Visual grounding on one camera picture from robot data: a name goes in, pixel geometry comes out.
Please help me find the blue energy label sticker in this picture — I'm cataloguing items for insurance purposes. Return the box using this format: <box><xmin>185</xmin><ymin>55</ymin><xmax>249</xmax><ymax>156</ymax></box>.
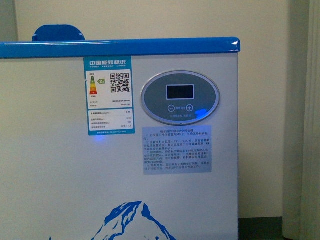
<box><xmin>83</xmin><ymin>56</ymin><xmax>135</xmax><ymax>136</ymax></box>

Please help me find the blue freezer lid handle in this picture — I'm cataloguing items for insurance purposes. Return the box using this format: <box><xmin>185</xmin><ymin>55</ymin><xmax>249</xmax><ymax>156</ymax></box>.
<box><xmin>32</xmin><ymin>24</ymin><xmax>86</xmax><ymax>42</ymax></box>

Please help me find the pale instruction sticker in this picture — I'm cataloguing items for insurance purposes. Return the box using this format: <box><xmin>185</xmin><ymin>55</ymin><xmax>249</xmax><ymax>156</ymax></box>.
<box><xmin>142</xmin><ymin>125</ymin><xmax>213</xmax><ymax>175</ymax></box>

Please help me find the oval grey control panel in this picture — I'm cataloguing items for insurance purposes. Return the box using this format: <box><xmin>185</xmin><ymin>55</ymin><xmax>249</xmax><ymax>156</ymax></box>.
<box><xmin>140</xmin><ymin>70</ymin><xmax>220</xmax><ymax>126</ymax></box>

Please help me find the white blue chest freezer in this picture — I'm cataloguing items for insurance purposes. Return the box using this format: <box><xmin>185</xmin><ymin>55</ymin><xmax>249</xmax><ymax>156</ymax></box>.
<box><xmin>0</xmin><ymin>37</ymin><xmax>241</xmax><ymax>240</ymax></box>

